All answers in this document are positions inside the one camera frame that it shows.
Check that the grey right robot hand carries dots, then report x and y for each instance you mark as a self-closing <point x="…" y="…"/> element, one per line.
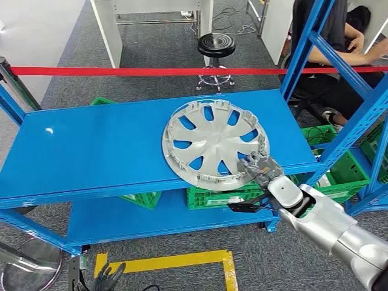
<point x="262" y="168"/>

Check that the dark left robot hand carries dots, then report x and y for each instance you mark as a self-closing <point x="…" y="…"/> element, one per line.
<point x="106" y="279"/>

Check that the silver plastic wheel cover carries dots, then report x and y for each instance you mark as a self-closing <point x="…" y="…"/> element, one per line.
<point x="217" y="144"/>

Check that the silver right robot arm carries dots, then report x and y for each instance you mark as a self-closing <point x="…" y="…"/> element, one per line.
<point x="321" y="219"/>

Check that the blue metal shelf rack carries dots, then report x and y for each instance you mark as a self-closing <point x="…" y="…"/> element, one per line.
<point x="90" y="148"/>
<point x="368" y="192"/>

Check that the green plastic crate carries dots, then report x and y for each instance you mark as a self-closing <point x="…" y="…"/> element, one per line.
<point x="348" y="176"/>
<point x="319" y="134"/>
<point x="373" y="148"/>
<point x="212" y="199"/>
<point x="145" y="199"/>

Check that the person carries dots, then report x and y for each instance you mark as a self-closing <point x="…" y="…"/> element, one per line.
<point x="321" y="80"/>

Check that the black round stool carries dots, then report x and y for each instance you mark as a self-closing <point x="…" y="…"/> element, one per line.
<point x="216" y="45"/>

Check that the white table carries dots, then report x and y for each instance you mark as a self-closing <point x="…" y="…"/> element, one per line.
<point x="274" y="28"/>
<point x="106" y="28"/>
<point x="377" y="24"/>

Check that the white power strip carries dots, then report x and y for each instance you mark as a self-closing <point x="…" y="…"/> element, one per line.
<point x="186" y="14"/>

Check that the red barrier belt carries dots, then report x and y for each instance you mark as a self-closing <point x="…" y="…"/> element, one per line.
<point x="121" y="71"/>

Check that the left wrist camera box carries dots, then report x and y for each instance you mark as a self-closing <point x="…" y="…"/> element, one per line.
<point x="73" y="275"/>

